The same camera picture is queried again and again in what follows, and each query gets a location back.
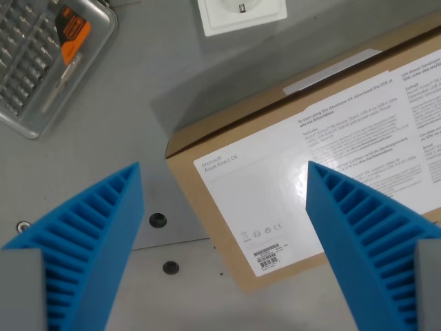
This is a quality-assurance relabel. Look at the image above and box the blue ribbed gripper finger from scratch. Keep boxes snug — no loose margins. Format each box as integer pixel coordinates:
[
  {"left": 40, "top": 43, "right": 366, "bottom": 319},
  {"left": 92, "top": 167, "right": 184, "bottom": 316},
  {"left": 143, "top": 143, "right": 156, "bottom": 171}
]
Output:
[
  {"left": 0, "top": 161, "right": 146, "bottom": 331},
  {"left": 305, "top": 160, "right": 441, "bottom": 331}
]

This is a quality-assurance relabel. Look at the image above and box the grey metal table plate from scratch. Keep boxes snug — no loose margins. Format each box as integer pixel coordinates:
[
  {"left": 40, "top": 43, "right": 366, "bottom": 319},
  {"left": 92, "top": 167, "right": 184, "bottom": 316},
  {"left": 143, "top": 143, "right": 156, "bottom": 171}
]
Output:
[{"left": 132, "top": 161, "right": 212, "bottom": 250}]

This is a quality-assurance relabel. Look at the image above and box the brown cardboard Kinect box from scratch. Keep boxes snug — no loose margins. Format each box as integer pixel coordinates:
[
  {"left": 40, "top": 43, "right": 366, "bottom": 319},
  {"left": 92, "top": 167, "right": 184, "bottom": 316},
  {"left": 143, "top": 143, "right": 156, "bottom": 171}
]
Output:
[{"left": 164, "top": 10, "right": 441, "bottom": 293}]

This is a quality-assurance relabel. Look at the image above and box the clear plastic bit set case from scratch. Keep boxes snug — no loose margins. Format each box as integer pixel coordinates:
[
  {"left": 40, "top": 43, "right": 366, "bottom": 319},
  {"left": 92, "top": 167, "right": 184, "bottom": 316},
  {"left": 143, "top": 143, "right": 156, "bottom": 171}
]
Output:
[{"left": 0, "top": 0, "right": 119, "bottom": 140}]

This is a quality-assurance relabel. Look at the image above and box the white wall socket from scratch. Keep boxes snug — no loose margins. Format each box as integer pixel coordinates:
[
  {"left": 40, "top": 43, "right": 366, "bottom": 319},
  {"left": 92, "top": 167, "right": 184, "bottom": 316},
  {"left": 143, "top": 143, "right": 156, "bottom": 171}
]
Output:
[{"left": 196, "top": 0, "right": 288, "bottom": 38}]

